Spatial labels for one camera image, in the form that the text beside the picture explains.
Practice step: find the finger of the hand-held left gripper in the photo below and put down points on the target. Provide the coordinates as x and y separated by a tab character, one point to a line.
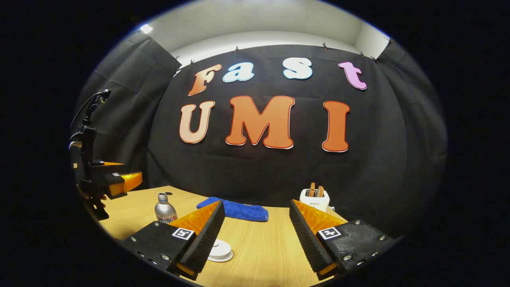
107	164
129	181

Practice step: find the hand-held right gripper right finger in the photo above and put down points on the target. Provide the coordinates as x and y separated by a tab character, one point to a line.
306	239

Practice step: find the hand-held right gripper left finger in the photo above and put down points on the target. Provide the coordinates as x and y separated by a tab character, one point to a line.
207	239

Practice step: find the white teacup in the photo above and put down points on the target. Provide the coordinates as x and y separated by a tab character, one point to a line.
221	251

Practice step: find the silver water bottle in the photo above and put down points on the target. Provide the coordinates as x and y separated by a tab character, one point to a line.
164	209

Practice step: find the white saucer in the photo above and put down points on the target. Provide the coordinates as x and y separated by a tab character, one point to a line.
223	259

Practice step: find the white toaster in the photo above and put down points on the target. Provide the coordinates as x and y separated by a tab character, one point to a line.
314	203

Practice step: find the blue folded towel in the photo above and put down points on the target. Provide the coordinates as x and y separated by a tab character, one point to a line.
239	209

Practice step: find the toast slice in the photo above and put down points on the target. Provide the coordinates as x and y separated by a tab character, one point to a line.
312	189
320	191

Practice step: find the black backdrop cloth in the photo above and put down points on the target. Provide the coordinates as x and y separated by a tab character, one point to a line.
259	171

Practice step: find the ceiling light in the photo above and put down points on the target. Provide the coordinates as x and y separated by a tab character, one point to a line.
146	28

